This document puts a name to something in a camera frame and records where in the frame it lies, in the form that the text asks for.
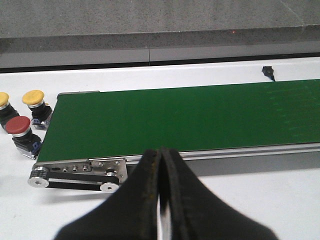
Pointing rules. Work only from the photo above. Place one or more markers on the small black connector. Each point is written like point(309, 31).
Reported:
point(268, 72)

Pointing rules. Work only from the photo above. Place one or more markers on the aluminium conveyor side rail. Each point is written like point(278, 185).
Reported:
point(250, 151)

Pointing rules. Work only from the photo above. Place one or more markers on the green conveyor belt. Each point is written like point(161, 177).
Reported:
point(126, 123)

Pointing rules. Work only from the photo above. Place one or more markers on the yellow mushroom push button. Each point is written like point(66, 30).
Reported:
point(41, 112)
point(7, 112)

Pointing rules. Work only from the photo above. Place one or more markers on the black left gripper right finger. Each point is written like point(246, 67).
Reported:
point(195, 213)

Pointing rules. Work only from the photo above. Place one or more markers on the left grey stone counter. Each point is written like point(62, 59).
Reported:
point(54, 33)

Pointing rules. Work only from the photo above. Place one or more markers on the red mushroom push button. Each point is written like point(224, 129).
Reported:
point(26, 142)

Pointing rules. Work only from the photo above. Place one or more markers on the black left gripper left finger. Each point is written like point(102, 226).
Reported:
point(128, 214)

